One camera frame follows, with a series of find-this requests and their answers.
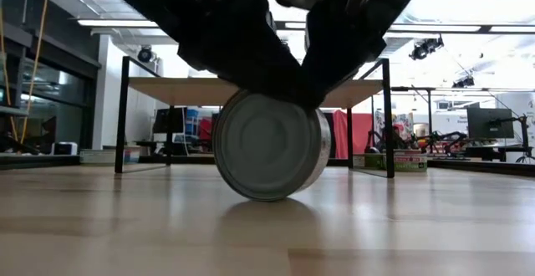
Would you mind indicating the black metal table frame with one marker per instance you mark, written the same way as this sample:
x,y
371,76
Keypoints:
x,y
37,162

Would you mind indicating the black monitor on arm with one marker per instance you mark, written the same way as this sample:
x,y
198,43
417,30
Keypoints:
x,y
489,123

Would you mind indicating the red cloth backdrop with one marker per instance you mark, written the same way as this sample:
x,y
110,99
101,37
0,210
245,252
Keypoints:
x,y
359,134

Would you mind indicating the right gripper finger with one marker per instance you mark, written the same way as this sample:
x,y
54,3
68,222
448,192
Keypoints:
x,y
338,58

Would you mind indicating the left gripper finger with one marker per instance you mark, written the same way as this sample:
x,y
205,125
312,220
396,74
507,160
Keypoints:
x,y
251,58

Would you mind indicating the black ceiling spotlight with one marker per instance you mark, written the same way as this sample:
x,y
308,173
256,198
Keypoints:
x,y
426,47
463,81
145,54

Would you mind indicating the black background monitor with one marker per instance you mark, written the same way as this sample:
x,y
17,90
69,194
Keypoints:
x,y
161,121

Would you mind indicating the ceiling light strip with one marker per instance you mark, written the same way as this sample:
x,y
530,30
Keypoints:
x,y
117,23
294,25
434,28
512,29

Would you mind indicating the black background table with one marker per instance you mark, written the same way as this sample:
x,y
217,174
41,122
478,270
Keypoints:
x,y
497,150

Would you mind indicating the colourful poster banner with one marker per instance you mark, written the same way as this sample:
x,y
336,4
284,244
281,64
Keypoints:
x,y
399,123

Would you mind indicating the wooden shelf black metal legs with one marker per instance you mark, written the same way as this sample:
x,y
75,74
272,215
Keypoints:
x,y
188,90

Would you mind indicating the background black robot arm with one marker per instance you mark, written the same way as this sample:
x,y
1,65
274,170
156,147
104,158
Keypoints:
x,y
439,139

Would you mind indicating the white box device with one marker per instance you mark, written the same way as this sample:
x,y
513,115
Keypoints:
x,y
64,149

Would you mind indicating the blue storage bins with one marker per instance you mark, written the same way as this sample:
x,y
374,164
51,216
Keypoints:
x,y
192,121

